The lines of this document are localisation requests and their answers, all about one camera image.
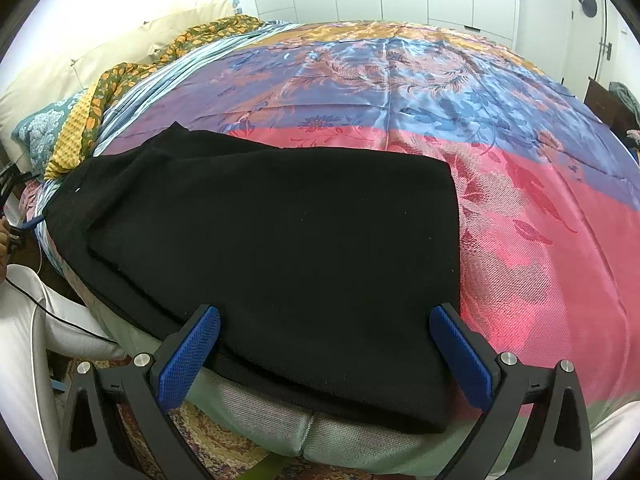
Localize green orange floral cloth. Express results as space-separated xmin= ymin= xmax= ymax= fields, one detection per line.
xmin=82 ymin=15 xmax=263 ymax=156

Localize grey green cloth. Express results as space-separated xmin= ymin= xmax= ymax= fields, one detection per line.
xmin=609 ymin=81 xmax=640 ymax=128

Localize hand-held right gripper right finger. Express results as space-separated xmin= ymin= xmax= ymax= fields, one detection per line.
xmin=429 ymin=304 xmax=593 ymax=480

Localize person's leg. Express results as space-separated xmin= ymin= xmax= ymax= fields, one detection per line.
xmin=590 ymin=402 xmax=638 ymax=480
xmin=0 ymin=264 xmax=123 ymax=480

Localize white door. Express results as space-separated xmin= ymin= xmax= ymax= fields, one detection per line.
xmin=560 ymin=0 xmax=608 ymax=96

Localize teal floral pillow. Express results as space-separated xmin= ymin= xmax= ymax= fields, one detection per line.
xmin=11 ymin=90 xmax=88 ymax=171

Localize yellow dotted cloth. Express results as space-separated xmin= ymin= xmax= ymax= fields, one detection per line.
xmin=44 ymin=91 xmax=98 ymax=181

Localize black pants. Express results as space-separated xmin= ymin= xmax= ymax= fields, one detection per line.
xmin=44 ymin=121 xmax=463 ymax=435

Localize person's right leg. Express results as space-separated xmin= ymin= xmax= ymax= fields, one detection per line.
xmin=590 ymin=402 xmax=638 ymax=480

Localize blue white striped bed sheet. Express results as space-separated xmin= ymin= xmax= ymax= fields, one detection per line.
xmin=35 ymin=20 xmax=296 ymax=241

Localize black cable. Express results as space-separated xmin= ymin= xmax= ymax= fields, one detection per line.
xmin=4 ymin=277 xmax=118 ymax=346

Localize person's left leg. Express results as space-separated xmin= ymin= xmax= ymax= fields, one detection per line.
xmin=0 ymin=264 xmax=123 ymax=480

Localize colourful floral satin blanket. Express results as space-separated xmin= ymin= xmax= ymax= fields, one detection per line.
xmin=37 ymin=20 xmax=640 ymax=476

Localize cream padded headboard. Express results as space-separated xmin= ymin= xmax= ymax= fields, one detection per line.
xmin=0 ymin=0 xmax=238 ymax=146

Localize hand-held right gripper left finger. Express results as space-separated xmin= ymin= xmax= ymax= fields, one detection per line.
xmin=59 ymin=304 xmax=222 ymax=480

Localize patterned rug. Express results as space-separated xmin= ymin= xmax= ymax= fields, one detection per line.
xmin=112 ymin=400 xmax=321 ymax=480

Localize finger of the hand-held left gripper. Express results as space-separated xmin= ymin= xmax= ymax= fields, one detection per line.
xmin=0 ymin=164 xmax=32 ymax=198
xmin=7 ymin=216 xmax=47 ymax=255

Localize dark wooden nightstand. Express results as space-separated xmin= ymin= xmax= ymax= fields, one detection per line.
xmin=586 ymin=76 xmax=633 ymax=133

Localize person's left hand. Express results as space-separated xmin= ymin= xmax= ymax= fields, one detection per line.
xmin=0 ymin=220 xmax=11 ymax=283

